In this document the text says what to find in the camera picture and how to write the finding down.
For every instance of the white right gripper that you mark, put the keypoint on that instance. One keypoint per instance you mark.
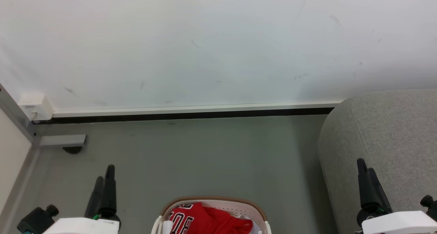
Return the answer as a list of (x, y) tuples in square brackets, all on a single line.
[(399, 224)]

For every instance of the white laundry basket brown rim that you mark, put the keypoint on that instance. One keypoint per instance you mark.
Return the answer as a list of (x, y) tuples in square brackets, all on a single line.
[(222, 204)]

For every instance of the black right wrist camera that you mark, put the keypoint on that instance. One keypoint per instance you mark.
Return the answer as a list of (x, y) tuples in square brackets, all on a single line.
[(429, 205)]

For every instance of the grey metal partition post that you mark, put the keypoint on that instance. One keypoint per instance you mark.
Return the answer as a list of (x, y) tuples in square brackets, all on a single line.
[(13, 114)]

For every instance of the grey fabric sofa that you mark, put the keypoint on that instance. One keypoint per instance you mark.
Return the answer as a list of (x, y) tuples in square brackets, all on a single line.
[(392, 135)]

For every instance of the white wall outlet box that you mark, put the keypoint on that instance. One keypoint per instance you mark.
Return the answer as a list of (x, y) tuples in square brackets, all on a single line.
[(36, 106)]

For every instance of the red printed basketball jersey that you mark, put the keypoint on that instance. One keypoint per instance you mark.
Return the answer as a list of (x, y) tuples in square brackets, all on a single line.
[(211, 220)]

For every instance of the black rubber foot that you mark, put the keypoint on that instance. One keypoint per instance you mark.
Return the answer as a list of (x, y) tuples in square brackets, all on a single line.
[(72, 150)]

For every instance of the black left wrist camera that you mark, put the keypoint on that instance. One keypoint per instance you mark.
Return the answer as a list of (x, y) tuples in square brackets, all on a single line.
[(36, 222)]

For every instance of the white wall baseboard trim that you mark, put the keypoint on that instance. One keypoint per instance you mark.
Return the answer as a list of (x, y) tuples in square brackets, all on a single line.
[(205, 109)]

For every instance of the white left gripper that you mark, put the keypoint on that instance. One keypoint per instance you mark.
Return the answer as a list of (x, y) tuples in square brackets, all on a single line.
[(82, 226)]

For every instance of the white garment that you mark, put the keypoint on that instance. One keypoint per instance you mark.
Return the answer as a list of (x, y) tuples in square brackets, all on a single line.
[(166, 228)]

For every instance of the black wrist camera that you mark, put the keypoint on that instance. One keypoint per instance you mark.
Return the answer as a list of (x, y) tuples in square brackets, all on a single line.
[(36, 222), (429, 205)]

